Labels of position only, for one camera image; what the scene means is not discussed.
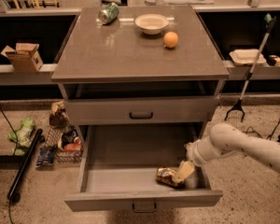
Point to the white takeout container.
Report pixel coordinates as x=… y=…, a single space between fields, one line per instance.
x=242 y=57

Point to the white bowl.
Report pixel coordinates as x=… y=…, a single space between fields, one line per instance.
x=151 y=24

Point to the cardboard box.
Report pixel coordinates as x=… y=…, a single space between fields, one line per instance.
x=25 y=58

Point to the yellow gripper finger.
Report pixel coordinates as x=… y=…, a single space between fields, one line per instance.
x=185 y=169
x=192 y=181

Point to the small yellow black object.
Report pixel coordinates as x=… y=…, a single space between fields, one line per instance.
x=273 y=60

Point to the open grey drawer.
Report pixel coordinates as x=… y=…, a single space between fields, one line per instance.
x=119 y=165

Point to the green soda can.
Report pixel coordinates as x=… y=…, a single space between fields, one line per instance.
x=108 y=13

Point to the orange fruit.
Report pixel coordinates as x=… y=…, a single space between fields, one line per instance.
x=170 y=40

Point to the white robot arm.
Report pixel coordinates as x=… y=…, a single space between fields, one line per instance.
x=222 y=141

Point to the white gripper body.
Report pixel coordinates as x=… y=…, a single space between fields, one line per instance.
x=193 y=154

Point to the blue snack bag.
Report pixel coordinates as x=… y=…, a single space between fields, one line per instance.
x=45 y=157

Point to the closed grey upper drawer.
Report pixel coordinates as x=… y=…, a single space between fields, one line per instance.
x=135 y=111

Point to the reacher grabber tool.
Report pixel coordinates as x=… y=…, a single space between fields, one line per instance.
x=270 y=22

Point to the brown snack bag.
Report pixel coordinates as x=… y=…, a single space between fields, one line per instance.
x=58 y=117

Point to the green chip bag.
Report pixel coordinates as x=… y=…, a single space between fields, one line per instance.
x=22 y=137

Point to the wire mesh basket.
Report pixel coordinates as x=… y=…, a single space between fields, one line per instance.
x=59 y=138

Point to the grey drawer cabinet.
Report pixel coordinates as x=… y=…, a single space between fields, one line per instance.
x=119 y=61

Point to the black pole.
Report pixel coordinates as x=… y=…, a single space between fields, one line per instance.
x=13 y=194

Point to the red snack packet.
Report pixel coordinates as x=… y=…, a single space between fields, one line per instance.
x=73 y=147

